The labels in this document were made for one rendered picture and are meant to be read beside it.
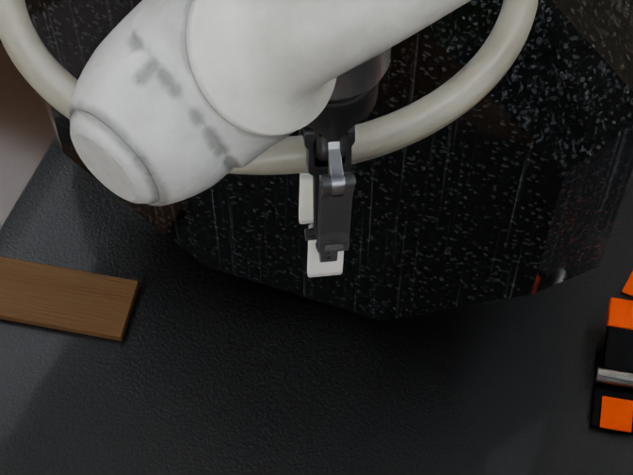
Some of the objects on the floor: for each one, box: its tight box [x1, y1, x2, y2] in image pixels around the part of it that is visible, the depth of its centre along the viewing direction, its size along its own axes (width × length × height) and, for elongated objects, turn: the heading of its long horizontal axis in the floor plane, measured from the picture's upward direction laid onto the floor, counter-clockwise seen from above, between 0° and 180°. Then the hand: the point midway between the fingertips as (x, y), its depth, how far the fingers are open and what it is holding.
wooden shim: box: [0, 256, 139, 341], centre depth 209 cm, size 25×10×2 cm, turn 78°
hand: (320, 224), depth 117 cm, fingers closed on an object, 5 cm apart
